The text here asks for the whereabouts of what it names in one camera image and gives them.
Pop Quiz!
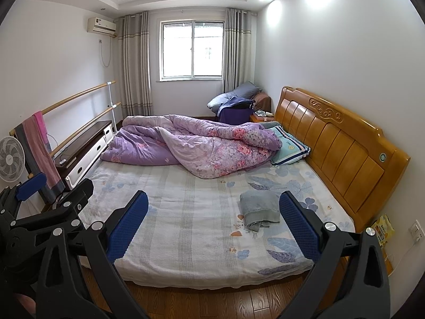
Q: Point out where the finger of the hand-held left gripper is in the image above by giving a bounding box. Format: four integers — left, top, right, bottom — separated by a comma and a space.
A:
11, 178, 95, 238
0, 173, 48, 220

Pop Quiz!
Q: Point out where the yellow packet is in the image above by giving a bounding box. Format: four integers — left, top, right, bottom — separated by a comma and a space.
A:
371, 213, 396, 250

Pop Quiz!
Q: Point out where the wooden bed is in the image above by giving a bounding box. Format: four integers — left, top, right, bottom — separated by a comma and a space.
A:
81, 86, 411, 288

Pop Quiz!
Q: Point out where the white framed window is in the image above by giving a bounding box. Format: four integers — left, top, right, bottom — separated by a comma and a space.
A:
159, 20, 226, 82

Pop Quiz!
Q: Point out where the cardboard box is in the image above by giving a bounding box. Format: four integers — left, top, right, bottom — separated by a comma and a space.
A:
382, 247, 396, 276

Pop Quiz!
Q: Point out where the white electric fan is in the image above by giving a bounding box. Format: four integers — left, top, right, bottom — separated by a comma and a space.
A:
0, 136, 26, 183

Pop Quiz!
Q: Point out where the white rail post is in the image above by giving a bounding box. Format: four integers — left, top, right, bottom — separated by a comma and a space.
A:
107, 81, 117, 132

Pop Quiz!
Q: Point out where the blue grey pillow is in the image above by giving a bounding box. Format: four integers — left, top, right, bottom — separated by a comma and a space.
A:
207, 81, 263, 108

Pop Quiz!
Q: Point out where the purple floral quilt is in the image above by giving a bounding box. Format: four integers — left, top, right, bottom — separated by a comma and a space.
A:
100, 115, 283, 179

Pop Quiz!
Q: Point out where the grey striped curtain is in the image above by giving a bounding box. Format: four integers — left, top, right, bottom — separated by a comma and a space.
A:
223, 7, 258, 92
118, 11, 155, 118

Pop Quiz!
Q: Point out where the dark topped white cabinet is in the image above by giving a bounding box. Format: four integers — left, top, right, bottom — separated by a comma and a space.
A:
54, 120, 113, 191

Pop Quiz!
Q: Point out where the grey hoodie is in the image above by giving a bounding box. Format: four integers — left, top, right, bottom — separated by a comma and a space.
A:
240, 190, 282, 232

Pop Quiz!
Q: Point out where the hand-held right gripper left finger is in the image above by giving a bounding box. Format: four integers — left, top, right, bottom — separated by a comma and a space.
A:
35, 190, 149, 319

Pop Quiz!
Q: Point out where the brown chair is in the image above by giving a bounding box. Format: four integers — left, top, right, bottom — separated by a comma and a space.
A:
254, 92, 273, 114

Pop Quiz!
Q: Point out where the wooden nightstand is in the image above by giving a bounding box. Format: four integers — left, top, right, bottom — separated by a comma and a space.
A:
250, 112, 276, 123

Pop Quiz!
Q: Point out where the dark purple cloth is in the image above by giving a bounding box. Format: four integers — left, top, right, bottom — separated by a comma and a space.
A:
217, 96, 256, 123

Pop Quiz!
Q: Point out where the grey and mauve striped cloth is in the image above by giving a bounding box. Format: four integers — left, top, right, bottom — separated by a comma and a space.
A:
14, 116, 66, 203

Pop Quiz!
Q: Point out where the pale floral bedsheet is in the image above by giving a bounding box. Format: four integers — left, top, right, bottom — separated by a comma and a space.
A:
83, 159, 356, 288

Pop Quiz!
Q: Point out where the white air conditioner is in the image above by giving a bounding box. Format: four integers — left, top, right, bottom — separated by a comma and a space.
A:
87, 16, 117, 35

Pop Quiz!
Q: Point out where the air conditioner power cord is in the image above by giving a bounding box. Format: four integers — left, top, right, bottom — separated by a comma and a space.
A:
98, 39, 112, 68

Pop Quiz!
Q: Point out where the green and blue striped pillow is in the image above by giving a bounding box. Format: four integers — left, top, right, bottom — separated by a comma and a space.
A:
270, 126, 311, 167

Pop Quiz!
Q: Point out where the person's left hand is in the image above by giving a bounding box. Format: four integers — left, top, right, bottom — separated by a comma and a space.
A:
15, 294, 37, 319

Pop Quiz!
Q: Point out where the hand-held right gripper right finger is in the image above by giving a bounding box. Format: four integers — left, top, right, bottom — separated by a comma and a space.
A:
278, 191, 390, 319

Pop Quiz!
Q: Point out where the pink towel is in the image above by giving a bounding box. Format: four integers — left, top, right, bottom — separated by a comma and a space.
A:
32, 111, 57, 190

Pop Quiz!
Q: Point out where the wooden wall rail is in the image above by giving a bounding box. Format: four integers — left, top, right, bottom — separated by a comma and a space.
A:
9, 80, 117, 137
28, 102, 122, 178

